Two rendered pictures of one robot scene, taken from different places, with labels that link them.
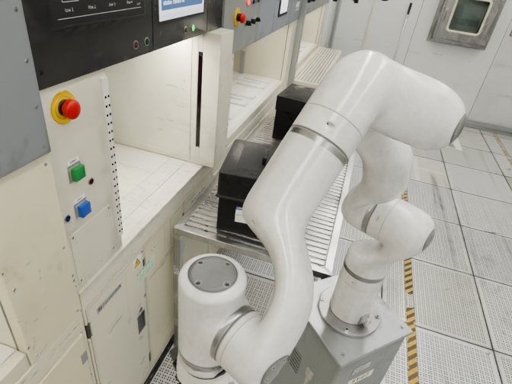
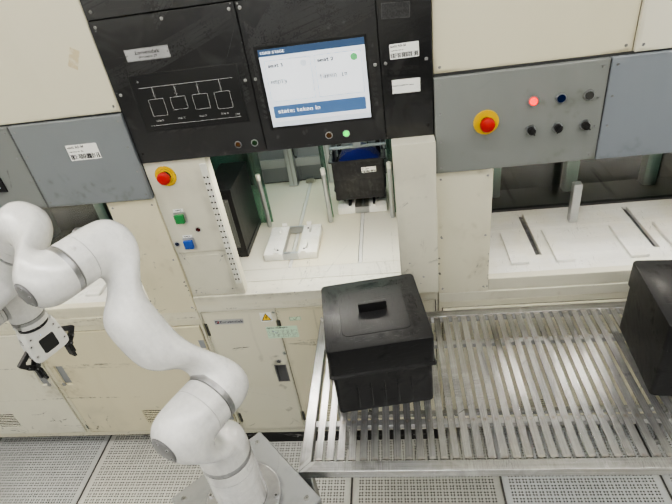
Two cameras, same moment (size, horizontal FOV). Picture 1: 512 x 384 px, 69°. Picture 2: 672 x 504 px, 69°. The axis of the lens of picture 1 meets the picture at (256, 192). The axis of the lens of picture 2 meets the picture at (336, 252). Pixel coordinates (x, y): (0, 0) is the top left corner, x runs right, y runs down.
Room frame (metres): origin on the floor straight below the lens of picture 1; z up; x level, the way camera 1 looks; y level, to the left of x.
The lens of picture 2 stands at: (1.07, -1.07, 1.94)
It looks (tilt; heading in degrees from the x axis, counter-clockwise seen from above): 34 degrees down; 86
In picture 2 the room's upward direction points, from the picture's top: 9 degrees counter-clockwise
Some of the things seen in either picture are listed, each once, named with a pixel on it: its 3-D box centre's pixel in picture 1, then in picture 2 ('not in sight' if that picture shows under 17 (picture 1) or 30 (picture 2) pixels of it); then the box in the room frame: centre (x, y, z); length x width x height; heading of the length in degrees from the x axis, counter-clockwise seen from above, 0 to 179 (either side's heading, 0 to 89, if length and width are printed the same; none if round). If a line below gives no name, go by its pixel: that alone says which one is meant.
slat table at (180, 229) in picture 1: (278, 228); (518, 451); (1.64, -0.15, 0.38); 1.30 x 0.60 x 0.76; 167
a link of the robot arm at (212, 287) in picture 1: (212, 310); (12, 295); (0.32, 0.03, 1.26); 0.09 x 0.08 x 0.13; 52
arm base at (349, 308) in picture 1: (356, 289); (235, 477); (0.80, -0.33, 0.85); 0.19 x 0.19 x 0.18
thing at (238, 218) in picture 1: (259, 197); (377, 351); (1.22, -0.02, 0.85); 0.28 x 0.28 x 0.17; 85
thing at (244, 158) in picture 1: (264, 168); (373, 318); (1.22, -0.02, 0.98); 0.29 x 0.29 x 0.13; 85
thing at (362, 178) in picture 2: not in sight; (358, 163); (1.37, 0.88, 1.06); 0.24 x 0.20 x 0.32; 167
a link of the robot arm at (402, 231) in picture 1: (388, 241); (201, 434); (0.78, -0.36, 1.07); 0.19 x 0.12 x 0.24; 52
